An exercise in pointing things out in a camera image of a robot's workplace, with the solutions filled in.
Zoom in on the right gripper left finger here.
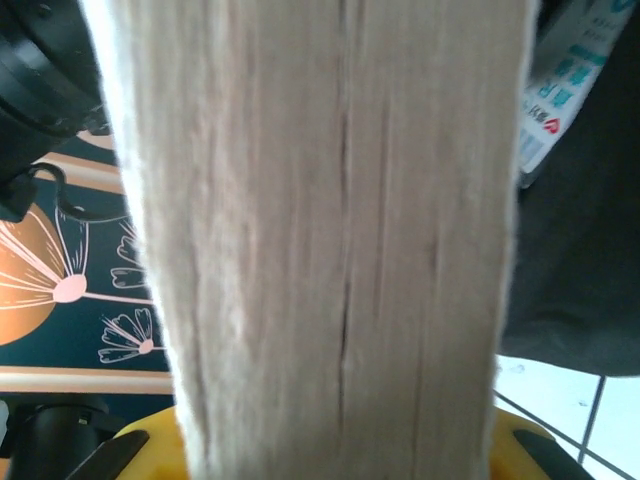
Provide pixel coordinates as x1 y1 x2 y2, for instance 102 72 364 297
64 405 190 480

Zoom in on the black backpack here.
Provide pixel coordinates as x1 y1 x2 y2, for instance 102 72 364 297
499 0 640 377

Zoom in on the clear pen box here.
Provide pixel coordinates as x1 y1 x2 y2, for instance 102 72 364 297
517 0 632 190

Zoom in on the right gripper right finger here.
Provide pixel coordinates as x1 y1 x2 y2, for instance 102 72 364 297
487 407 597 480

